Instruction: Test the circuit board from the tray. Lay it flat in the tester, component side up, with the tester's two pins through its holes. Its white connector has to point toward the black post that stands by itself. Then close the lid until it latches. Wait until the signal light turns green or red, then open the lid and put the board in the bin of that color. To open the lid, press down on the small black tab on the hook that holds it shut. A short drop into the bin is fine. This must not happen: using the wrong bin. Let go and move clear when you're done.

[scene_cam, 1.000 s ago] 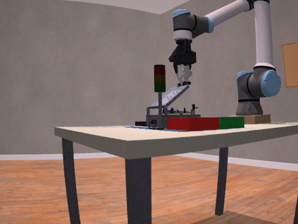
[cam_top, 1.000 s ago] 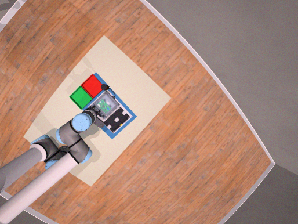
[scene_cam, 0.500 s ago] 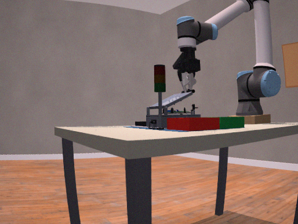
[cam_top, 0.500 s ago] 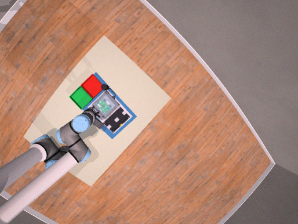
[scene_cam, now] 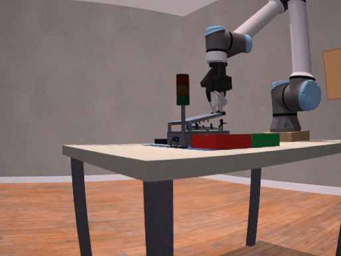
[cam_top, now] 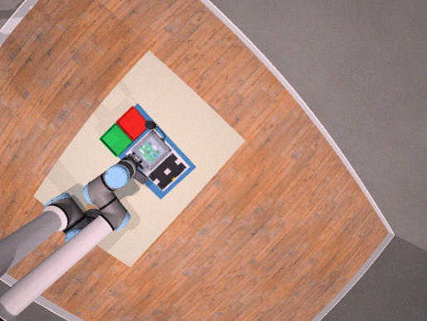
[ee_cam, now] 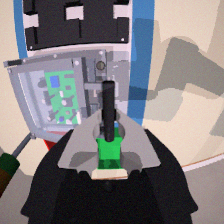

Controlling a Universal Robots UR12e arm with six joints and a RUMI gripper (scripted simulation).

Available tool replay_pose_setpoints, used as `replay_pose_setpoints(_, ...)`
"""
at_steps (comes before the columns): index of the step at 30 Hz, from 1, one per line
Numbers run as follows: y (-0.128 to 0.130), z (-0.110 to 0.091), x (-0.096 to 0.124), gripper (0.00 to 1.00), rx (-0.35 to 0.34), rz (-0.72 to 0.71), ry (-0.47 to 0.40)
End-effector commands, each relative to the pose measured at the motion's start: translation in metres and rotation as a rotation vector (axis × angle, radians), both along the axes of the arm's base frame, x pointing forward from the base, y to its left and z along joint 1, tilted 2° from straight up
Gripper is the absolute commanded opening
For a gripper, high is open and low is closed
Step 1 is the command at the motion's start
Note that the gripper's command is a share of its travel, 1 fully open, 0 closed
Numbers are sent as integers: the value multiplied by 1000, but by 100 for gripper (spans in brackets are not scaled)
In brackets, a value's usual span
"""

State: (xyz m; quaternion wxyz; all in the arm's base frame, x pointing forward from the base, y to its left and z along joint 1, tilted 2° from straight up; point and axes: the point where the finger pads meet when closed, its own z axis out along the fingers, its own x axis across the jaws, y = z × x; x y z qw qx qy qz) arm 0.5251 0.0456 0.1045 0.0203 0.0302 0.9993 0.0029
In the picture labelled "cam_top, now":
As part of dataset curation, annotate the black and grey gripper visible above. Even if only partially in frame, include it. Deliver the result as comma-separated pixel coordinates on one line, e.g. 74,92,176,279
118,154,142,168

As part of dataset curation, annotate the red bin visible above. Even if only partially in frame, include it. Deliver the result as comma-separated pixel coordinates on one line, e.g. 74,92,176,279
116,106,147,141

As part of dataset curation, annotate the green bin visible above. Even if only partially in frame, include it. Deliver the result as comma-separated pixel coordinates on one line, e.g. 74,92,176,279
99,123,133,157

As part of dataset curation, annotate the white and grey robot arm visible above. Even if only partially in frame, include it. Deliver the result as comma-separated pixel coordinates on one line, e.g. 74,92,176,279
0,160,149,321

